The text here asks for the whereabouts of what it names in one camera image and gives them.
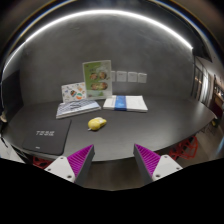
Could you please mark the white wall socket plate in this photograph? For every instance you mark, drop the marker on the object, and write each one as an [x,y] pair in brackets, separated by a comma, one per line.
[121,76]
[132,77]
[113,76]
[142,78]

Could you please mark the sticker-covered white card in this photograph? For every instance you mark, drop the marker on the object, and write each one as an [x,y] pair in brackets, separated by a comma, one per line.
[73,92]

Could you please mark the white blue book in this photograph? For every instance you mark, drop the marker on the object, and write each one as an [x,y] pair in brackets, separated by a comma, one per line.
[125,103]

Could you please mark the black mouse pad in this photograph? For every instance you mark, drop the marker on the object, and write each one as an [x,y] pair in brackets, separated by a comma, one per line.
[47,137]

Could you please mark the red wire stool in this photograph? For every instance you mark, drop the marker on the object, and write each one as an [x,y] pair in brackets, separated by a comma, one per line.
[186,149]
[41,163]

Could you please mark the green menu sign stand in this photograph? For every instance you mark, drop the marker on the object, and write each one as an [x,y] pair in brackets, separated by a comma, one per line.
[97,78]

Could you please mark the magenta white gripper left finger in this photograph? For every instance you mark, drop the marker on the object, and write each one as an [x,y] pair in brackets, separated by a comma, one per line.
[73,168]

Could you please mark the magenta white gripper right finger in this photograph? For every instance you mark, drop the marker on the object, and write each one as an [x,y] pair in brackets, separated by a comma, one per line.
[152,166]

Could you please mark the white keyboard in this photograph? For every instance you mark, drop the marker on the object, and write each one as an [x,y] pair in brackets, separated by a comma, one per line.
[76,108]

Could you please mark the yellow computer mouse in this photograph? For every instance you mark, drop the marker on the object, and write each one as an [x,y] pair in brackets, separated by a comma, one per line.
[96,123]

